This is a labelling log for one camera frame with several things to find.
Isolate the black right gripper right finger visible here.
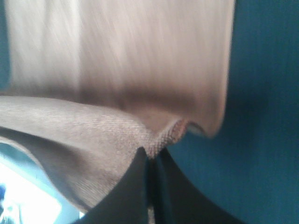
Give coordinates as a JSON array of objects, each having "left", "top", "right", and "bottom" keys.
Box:
[{"left": 155, "top": 148, "right": 243, "bottom": 224}]

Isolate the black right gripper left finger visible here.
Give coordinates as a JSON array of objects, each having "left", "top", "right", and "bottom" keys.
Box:
[{"left": 78, "top": 147, "right": 148, "bottom": 224}]

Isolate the brown microfiber towel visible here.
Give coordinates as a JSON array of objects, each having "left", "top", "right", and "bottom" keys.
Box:
[{"left": 0, "top": 0, "right": 235, "bottom": 211}]

